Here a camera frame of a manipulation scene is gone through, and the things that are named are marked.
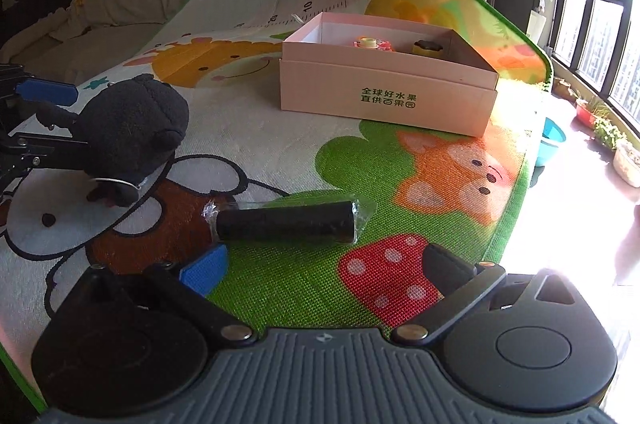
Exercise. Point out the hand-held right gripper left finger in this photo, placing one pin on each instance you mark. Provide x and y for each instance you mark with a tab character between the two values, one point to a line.
202	271

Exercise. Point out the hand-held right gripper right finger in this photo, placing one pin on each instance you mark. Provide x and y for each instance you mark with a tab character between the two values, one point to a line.
445	266

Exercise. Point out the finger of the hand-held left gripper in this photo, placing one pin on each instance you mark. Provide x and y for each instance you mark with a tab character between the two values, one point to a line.
50	152
45	92

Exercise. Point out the black plush cat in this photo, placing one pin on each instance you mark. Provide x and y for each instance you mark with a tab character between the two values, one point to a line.
130	124

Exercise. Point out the black roll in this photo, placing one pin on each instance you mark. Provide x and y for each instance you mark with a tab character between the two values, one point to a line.
285	221

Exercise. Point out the pink cardboard box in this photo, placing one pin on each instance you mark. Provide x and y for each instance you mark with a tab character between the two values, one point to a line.
325	84

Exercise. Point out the yellow pudding toy brown top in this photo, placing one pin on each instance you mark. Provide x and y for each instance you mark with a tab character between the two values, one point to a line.
427	48

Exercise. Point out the pink plastic basket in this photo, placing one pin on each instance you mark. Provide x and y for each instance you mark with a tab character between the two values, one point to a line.
387	47

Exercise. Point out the yellow-green round case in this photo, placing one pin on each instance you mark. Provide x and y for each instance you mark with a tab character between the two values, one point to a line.
369	42

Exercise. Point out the sofa with beige cover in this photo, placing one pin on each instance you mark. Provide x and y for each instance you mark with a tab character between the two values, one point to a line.
125	4

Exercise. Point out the cartoon printed play mat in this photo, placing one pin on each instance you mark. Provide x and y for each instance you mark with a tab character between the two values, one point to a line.
280	164

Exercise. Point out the blue plastic basin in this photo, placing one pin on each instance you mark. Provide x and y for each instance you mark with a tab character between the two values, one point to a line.
550	142

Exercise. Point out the plant in red pot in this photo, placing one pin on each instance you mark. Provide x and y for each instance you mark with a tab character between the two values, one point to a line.
584	110

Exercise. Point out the white planter with soil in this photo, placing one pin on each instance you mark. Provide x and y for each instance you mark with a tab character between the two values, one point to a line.
627	162

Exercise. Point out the small leafy green plant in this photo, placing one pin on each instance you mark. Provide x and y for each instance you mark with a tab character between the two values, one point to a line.
607	132

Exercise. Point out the brown small pot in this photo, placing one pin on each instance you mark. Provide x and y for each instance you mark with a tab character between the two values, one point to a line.
562	88

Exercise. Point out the black window frame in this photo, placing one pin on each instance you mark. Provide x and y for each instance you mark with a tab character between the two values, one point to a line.
587	34

